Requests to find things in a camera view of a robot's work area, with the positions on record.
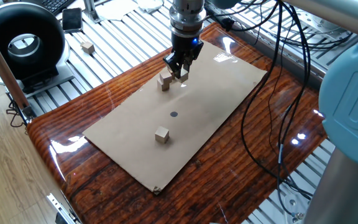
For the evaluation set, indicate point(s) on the metal drawer rail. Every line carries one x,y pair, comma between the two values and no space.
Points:
61,208

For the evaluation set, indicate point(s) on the black smartphone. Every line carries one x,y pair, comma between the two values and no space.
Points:
72,20

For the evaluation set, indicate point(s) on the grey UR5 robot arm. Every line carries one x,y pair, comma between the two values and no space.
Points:
353,102

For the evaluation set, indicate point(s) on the small aluminium bracket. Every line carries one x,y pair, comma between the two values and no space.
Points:
90,12

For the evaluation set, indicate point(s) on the glossy brown wooden board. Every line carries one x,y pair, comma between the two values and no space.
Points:
104,193

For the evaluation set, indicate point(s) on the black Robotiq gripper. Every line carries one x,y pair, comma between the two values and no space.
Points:
185,46

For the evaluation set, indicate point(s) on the white crumpled sheet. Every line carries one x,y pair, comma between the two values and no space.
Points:
117,9

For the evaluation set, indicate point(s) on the black computer keyboard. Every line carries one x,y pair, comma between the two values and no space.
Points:
54,4

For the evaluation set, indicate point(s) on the brown cardboard sheet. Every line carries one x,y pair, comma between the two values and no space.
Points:
135,149

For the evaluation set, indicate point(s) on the clear adhesive tape strip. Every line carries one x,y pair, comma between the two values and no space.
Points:
158,190

